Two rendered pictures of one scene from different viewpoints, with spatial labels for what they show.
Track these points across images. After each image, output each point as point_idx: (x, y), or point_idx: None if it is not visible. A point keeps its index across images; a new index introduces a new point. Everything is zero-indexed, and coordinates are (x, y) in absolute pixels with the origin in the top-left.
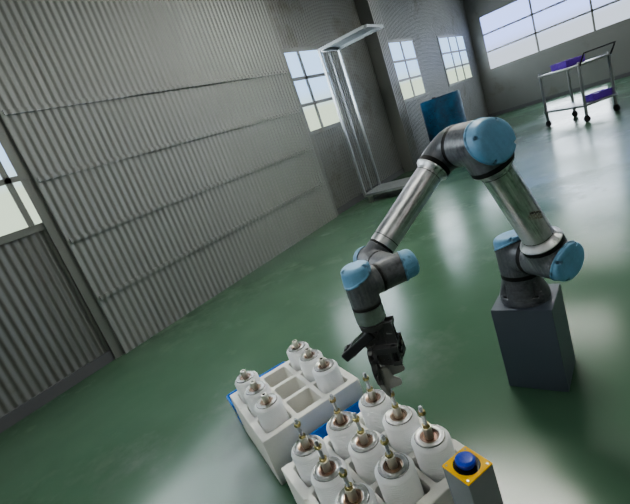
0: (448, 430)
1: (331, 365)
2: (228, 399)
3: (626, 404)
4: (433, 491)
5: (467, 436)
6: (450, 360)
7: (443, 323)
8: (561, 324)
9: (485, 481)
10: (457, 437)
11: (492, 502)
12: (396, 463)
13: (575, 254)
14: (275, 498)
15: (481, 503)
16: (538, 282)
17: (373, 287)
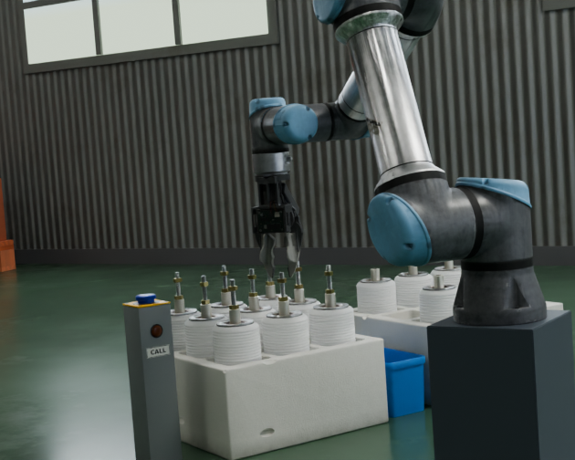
0: (389, 443)
1: (432, 288)
2: None
3: None
4: (194, 359)
5: (370, 451)
6: None
7: None
8: (476, 389)
9: (132, 317)
10: (371, 446)
11: (134, 345)
12: (203, 314)
13: (387, 219)
14: None
15: (128, 334)
16: (468, 283)
17: (255, 128)
